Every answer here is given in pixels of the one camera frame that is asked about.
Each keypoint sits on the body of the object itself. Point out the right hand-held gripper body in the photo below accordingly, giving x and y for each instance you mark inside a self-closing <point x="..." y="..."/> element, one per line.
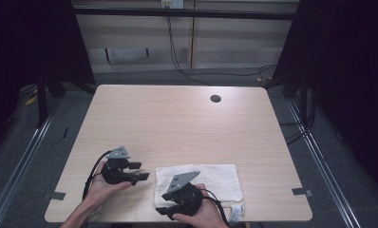
<point x="185" y="196"/>

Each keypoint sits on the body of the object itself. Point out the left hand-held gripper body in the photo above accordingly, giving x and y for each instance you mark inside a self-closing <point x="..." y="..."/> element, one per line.
<point x="116" y="172"/>

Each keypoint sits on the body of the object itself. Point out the white cloth towel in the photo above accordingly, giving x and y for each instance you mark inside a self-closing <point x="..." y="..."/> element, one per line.
<point x="218" y="182"/>

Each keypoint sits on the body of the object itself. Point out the person's left hand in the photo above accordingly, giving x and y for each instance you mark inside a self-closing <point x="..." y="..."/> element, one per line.
<point x="101" y="190"/>

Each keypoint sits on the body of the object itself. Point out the person's right hand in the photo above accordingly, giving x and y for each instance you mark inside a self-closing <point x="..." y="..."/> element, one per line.
<point x="206" y="213"/>

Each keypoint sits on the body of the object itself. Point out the small black floor strip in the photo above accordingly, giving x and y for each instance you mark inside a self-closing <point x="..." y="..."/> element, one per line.
<point x="65" y="133"/>

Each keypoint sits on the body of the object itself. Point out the grey tape strip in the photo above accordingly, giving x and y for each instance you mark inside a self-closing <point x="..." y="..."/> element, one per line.
<point x="54" y="196"/>
<point x="301" y="192"/>

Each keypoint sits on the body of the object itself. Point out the black metal stand leg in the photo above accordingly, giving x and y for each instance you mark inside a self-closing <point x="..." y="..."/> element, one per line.
<point x="41" y="104"/>

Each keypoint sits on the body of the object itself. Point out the black round table grommet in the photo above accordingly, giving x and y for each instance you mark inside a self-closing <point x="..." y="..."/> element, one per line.
<point x="215" y="98"/>

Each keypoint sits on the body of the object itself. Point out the yellow floor tape piece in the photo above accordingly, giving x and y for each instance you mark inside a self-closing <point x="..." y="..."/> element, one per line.
<point x="31" y="100"/>

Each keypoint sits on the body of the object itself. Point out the black curtain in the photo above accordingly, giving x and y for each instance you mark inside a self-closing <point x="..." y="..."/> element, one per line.
<point x="25" y="47"/>
<point x="348" y="79"/>

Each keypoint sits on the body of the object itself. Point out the black horizontal metal bar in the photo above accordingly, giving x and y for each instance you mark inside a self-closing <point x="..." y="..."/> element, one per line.
<point x="184" y="13"/>

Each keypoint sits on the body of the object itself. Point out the metal floor rail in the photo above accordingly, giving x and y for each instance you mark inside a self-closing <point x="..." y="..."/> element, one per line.
<point x="19" y="167"/>
<point x="323" y="164"/>

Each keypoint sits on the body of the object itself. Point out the white wall socket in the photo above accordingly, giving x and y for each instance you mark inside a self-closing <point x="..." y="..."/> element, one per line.
<point x="172" y="3"/>

